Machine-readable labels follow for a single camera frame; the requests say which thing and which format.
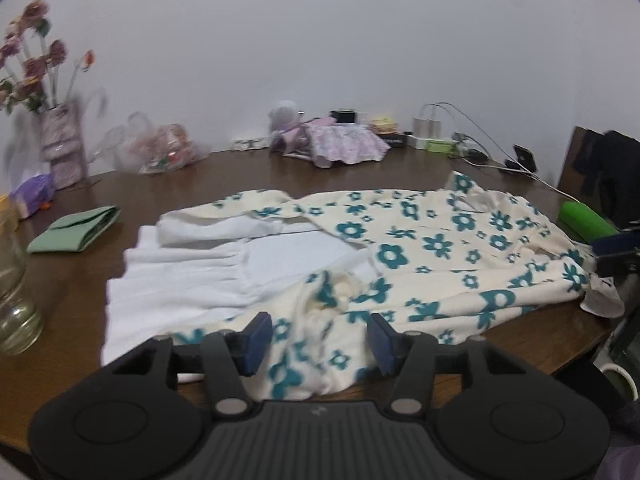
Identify grey cable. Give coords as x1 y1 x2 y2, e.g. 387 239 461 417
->
425 102 517 155

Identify cream dress with teal flowers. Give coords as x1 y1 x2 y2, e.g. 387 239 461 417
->
101 172 626 402

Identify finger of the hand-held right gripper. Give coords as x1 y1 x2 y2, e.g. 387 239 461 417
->
591 231 640 257
596 253 640 278

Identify white mug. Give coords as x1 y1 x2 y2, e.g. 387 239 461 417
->
597 362 640 404

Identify green folded cloth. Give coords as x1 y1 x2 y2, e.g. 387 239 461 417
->
27 205 123 255

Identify green cylindrical object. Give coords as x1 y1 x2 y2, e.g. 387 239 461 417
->
557 200 620 247

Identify dried pink flowers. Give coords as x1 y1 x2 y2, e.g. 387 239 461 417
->
0 0 109 117

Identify purple plastic packet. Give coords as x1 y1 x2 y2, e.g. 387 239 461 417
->
9 173 56 219

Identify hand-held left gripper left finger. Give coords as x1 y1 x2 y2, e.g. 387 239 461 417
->
111 312 274 420

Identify wooden chair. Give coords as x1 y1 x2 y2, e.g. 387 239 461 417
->
556 125 640 233

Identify purple patterned vase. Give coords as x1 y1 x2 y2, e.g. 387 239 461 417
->
40 102 87 191

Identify green power strip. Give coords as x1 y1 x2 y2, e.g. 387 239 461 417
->
424 138 459 157

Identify person's purple clothing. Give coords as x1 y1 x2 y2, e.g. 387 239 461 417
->
599 400 640 480

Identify white and purple plush toy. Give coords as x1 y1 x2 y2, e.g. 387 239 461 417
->
268 99 307 154

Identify pink floral cloth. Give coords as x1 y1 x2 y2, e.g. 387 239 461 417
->
282 117 392 169

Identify clear glass jar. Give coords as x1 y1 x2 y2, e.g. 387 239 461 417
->
0 196 46 357

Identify white patterned strip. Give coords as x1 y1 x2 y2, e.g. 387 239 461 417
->
232 137 274 152

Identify clear plastic bag with snacks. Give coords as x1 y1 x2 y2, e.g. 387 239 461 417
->
90 112 214 176

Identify white charger block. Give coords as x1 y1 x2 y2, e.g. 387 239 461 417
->
406 103 447 151

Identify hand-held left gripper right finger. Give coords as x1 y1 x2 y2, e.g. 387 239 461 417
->
366 312 527 419

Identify yellow stacked packets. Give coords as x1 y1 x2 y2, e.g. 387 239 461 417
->
368 115 399 135

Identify white cable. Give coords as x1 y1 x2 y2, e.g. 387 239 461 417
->
462 156 577 200

